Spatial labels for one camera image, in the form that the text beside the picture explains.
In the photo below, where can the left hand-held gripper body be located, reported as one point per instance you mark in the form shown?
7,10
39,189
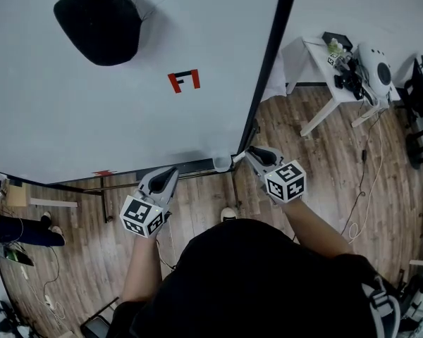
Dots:
141,213

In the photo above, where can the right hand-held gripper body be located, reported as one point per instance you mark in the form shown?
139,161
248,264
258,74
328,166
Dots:
285,183

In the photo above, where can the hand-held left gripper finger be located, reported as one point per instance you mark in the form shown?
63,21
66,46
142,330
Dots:
146,183
171,195

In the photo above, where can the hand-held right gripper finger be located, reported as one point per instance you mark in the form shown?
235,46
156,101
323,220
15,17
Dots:
257,169
280,158

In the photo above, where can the white plastic tube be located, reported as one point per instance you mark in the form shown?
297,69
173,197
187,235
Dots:
238,158

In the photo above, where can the clear plastic cup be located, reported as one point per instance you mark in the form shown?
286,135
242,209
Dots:
222,164

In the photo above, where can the person's right forearm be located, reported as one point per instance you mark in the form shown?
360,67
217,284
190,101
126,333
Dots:
317,227

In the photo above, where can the person's left forearm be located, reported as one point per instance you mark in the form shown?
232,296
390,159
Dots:
141,269

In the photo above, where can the black-framed whiteboard on stand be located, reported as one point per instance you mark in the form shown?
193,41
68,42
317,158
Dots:
91,118

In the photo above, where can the black whiteboard eraser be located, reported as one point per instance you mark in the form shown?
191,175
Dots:
98,23

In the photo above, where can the person's white shoe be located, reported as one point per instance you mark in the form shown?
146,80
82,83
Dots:
228,214

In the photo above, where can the white plastic bag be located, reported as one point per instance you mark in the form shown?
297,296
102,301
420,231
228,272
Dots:
273,79

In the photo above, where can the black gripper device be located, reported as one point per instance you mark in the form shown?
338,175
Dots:
349,79

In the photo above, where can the person's black shirt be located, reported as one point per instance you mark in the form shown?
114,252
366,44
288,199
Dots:
250,283

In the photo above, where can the red and black tape mark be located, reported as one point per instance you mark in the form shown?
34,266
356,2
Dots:
183,81

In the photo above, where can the black folding chair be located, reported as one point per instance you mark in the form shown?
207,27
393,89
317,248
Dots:
95,326

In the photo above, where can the small pale plant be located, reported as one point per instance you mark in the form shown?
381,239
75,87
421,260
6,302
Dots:
335,46

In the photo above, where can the wooden table white legs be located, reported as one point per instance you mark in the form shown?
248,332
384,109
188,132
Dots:
16,194

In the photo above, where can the white rounded device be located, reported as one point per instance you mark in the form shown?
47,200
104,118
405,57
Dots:
375,69

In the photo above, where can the dark tablet green screen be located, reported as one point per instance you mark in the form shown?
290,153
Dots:
16,255

